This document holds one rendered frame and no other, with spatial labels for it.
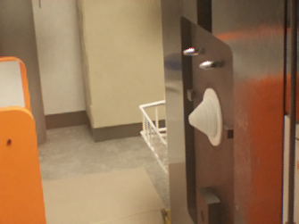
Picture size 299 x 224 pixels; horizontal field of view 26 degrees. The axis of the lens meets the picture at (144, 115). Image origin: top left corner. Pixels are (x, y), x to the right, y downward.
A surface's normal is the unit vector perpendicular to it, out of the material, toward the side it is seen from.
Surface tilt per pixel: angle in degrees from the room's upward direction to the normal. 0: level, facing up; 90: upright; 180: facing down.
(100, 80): 90
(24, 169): 90
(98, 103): 90
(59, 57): 90
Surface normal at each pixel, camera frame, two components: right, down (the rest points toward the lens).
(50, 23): 0.21, 0.31
